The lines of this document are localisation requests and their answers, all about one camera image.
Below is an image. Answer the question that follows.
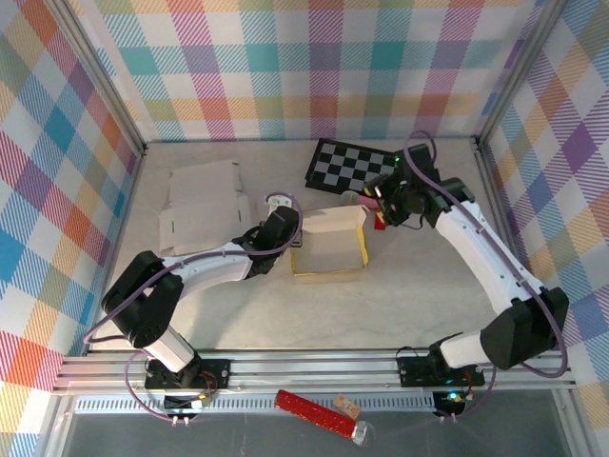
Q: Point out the yellow paper box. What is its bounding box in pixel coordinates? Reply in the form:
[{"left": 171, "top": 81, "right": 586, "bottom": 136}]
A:
[{"left": 289, "top": 203, "right": 371, "bottom": 278}]

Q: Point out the white paper box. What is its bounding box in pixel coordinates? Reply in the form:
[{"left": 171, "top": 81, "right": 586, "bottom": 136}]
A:
[{"left": 158, "top": 160, "right": 262, "bottom": 254}]

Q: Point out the black controller box green light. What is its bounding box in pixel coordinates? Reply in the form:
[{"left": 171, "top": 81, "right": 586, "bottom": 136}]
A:
[{"left": 432, "top": 389, "right": 466, "bottom": 416}]

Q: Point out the pink toy microphone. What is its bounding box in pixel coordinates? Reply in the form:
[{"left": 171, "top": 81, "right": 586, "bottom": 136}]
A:
[{"left": 340, "top": 189, "right": 382, "bottom": 210}]

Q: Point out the black grey chessboard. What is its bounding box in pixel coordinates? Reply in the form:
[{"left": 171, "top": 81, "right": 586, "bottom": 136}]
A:
[{"left": 304, "top": 137, "right": 405, "bottom": 195}]

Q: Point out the red glitter microphone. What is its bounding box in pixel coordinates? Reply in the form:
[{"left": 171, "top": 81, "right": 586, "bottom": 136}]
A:
[{"left": 274, "top": 388, "right": 377, "bottom": 448}]

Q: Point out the small connector board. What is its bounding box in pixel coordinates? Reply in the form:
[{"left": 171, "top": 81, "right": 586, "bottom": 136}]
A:
[{"left": 164, "top": 394, "right": 210, "bottom": 414}]

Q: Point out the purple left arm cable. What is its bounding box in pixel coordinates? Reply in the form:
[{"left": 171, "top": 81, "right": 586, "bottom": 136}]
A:
[{"left": 83, "top": 190, "right": 304, "bottom": 423}]

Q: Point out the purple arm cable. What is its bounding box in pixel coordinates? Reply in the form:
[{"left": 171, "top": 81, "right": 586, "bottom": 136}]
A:
[
  {"left": 83, "top": 190, "right": 304, "bottom": 423},
  {"left": 403, "top": 131, "right": 571, "bottom": 423}
]

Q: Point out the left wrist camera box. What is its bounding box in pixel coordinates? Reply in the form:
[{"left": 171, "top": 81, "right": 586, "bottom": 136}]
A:
[{"left": 264, "top": 193, "right": 292, "bottom": 213}]

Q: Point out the aluminium side rail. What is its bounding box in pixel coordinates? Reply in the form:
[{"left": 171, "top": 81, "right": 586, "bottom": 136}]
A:
[{"left": 474, "top": 140, "right": 544, "bottom": 351}]

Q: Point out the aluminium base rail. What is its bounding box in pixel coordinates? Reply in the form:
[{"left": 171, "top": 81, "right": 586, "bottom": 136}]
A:
[{"left": 50, "top": 348, "right": 580, "bottom": 395}]

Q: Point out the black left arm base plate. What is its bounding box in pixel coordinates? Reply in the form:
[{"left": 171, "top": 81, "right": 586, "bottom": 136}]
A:
[{"left": 144, "top": 357, "right": 231, "bottom": 390}]

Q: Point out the aluminium frame post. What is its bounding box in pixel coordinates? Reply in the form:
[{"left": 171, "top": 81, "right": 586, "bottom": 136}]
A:
[
  {"left": 474, "top": 0, "right": 571, "bottom": 144},
  {"left": 47, "top": 0, "right": 147, "bottom": 159}
]

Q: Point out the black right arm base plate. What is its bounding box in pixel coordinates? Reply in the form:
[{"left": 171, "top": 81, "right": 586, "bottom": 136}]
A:
[{"left": 397, "top": 354, "right": 486, "bottom": 387}]

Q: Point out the perforated metal cable tray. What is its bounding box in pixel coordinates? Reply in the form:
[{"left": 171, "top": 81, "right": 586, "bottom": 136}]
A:
[{"left": 73, "top": 395, "right": 453, "bottom": 415}]

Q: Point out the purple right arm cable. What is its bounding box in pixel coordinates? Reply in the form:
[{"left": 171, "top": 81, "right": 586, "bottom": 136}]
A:
[{"left": 403, "top": 131, "right": 571, "bottom": 423}]

